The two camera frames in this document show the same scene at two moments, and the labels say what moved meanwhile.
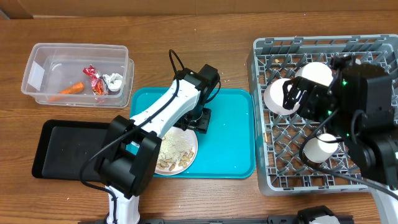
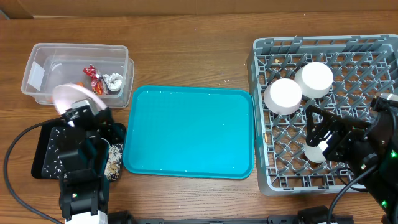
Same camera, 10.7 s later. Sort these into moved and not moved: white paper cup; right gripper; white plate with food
Moved: white plate with food; right gripper
Not moved: white paper cup
